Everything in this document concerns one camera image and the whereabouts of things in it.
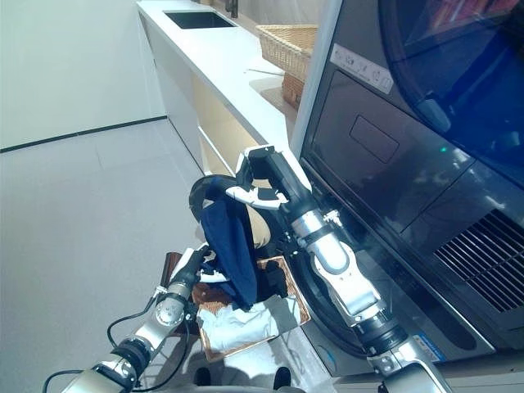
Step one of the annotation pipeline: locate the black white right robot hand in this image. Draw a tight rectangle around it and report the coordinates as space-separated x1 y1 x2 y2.
227 145 314 214

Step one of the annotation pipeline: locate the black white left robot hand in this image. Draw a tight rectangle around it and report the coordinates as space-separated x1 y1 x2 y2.
174 244 214 287

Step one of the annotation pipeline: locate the navy blue garment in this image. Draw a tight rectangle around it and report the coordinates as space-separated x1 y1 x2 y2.
197 175 260 314

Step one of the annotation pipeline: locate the round glass washing machine door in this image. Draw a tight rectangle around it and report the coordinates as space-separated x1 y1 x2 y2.
187 174 283 257

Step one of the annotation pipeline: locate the grey stacked washing machine tower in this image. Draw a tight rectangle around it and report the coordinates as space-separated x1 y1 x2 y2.
291 0 524 380

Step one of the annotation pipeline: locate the blue outlined machine sticker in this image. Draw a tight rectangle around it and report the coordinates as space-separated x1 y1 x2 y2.
322 346 341 371

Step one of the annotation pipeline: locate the white garment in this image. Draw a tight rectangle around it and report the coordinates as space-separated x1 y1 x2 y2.
196 296 302 353

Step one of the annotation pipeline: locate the brown wicker basket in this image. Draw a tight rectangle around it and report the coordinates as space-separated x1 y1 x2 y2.
280 71 307 111

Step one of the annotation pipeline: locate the black garment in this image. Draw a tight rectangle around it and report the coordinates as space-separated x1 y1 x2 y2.
264 261 290 300

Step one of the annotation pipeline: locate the rectangular wicker laundry basket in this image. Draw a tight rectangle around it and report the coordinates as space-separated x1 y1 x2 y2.
191 254 311 364

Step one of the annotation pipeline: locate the pale wicker basket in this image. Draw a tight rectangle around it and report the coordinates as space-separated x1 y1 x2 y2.
255 23 319 83

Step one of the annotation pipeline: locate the white counter beige cabinet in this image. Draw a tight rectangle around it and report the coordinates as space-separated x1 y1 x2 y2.
137 0 317 177

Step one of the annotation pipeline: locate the silver robot torso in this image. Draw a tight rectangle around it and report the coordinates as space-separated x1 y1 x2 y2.
175 382 332 393

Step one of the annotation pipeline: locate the white icon strip sticker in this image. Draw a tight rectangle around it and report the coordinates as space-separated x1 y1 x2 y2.
333 43 394 92

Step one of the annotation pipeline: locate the dark rectangular sink basin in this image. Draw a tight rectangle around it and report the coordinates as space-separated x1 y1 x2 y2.
163 11 238 29

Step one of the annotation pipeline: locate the blue white warning sticker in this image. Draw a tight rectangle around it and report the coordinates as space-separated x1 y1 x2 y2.
413 334 448 364

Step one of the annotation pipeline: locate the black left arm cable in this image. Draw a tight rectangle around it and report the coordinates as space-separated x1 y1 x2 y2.
43 310 193 393

